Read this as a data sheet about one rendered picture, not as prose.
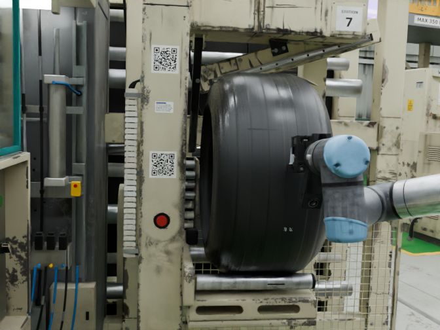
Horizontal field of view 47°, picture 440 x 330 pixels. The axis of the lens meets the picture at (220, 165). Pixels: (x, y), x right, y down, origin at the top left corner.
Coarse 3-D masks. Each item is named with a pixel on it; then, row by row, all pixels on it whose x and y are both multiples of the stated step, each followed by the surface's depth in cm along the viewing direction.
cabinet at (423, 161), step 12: (420, 132) 579; (432, 132) 562; (420, 144) 579; (432, 144) 562; (420, 156) 579; (432, 156) 562; (420, 168) 579; (432, 168) 562; (432, 216) 562; (420, 228) 579; (432, 228) 562; (432, 240) 564
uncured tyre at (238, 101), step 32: (224, 96) 132; (256, 96) 130; (288, 96) 131; (320, 96) 140; (224, 128) 126; (288, 128) 125; (320, 128) 127; (224, 160) 124; (256, 160) 122; (288, 160) 123; (224, 192) 124; (256, 192) 122; (288, 192) 123; (224, 224) 126; (256, 224) 124; (288, 224) 125; (320, 224) 127; (224, 256) 133; (256, 256) 131; (288, 256) 132
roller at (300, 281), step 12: (204, 276) 138; (216, 276) 138; (228, 276) 139; (240, 276) 139; (252, 276) 139; (264, 276) 140; (276, 276) 140; (288, 276) 141; (300, 276) 141; (312, 276) 142; (204, 288) 137; (216, 288) 138; (228, 288) 138; (240, 288) 139; (252, 288) 139; (264, 288) 140; (276, 288) 140; (288, 288) 141; (300, 288) 141; (312, 288) 142
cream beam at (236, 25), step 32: (192, 0) 162; (224, 0) 163; (256, 0) 164; (288, 0) 166; (320, 0) 167; (352, 0) 168; (224, 32) 167; (256, 32) 166; (288, 32) 167; (320, 32) 168; (352, 32) 169
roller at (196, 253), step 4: (192, 248) 166; (196, 248) 166; (200, 248) 166; (192, 252) 165; (196, 252) 165; (200, 252) 165; (204, 252) 165; (192, 256) 164; (196, 256) 165; (200, 256) 165; (204, 256) 165; (192, 260) 165; (196, 260) 166; (200, 260) 166; (204, 260) 166
